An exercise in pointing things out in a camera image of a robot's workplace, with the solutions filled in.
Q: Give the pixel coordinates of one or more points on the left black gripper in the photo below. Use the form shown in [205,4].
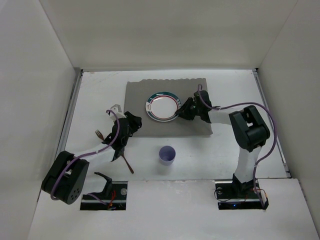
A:
[118,144]

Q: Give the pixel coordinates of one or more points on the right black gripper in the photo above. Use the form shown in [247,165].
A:
[189,108]

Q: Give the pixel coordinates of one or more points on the white plate with green rim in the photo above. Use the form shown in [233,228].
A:
[162,106]

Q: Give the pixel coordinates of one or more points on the grey cloth napkin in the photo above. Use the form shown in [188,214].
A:
[137,94]

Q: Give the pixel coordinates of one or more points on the purple plastic cup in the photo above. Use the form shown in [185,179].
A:
[167,155]

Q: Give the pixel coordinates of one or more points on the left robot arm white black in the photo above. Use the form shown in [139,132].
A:
[65,179]

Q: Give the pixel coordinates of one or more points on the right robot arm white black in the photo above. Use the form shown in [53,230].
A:
[249,129]

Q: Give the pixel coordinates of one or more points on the brown wooden spoon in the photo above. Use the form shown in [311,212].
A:
[127,163]

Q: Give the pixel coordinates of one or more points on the brown wooden fork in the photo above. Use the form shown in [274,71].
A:
[99,135]

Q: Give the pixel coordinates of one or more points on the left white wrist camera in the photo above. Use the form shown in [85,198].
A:
[115,111]

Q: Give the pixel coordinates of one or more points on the left aluminium table rail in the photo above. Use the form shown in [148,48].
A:
[78,73]

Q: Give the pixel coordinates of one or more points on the aluminium table rail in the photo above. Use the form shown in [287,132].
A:
[78,73]
[275,161]

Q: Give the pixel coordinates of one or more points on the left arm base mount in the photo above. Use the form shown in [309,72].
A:
[101,193]

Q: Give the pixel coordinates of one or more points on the right aluminium table rail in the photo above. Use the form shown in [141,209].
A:
[275,161]

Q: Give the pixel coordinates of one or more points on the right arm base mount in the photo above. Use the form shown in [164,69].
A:
[234,196]

